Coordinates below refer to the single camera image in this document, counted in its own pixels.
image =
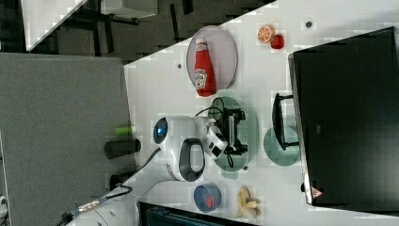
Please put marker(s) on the grey round plate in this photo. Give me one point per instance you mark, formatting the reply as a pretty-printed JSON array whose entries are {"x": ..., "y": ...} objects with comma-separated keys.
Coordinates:
[{"x": 222, "y": 52}]

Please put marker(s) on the black cylinder small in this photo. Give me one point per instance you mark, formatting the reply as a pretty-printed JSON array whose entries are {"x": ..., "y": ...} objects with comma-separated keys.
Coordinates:
[{"x": 119, "y": 148}]

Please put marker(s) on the peeled banana toy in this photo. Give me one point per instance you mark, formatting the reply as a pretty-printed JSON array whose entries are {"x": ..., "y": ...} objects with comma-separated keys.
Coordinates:
[{"x": 246, "y": 204}]

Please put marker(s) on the red strawberry toy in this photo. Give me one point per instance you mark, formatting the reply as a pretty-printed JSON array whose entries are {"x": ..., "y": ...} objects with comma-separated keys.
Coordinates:
[{"x": 278, "y": 42}]

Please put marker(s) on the red toy in bowl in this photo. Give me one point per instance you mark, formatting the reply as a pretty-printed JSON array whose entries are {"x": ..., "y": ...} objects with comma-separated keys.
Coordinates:
[{"x": 209, "y": 202}]

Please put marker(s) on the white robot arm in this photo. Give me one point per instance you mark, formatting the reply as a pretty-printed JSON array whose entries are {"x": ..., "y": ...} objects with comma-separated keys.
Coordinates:
[{"x": 182, "y": 142}]

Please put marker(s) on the red ketchup bottle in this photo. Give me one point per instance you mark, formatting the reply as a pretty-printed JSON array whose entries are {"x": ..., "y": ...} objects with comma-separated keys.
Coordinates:
[{"x": 204, "y": 76}]

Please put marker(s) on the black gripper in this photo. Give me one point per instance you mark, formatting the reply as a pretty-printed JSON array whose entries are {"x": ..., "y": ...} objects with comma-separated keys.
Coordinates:
[{"x": 231, "y": 119}]

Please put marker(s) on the green mug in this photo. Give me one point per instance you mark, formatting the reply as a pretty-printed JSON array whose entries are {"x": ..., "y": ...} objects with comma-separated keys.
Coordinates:
[{"x": 282, "y": 157}]

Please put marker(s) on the black cylinder large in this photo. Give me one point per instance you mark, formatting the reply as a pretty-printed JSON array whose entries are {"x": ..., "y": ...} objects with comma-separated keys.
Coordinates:
[{"x": 117, "y": 180}]

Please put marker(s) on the orange slice toy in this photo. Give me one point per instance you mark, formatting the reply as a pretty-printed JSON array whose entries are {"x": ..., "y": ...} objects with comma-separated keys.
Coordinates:
[{"x": 266, "y": 33}]

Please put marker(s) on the green marker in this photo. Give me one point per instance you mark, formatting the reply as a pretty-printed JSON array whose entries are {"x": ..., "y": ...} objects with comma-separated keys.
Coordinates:
[{"x": 124, "y": 131}]

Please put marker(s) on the black toaster oven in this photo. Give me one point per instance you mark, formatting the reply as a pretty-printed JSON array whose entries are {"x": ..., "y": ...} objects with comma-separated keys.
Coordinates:
[{"x": 346, "y": 102}]

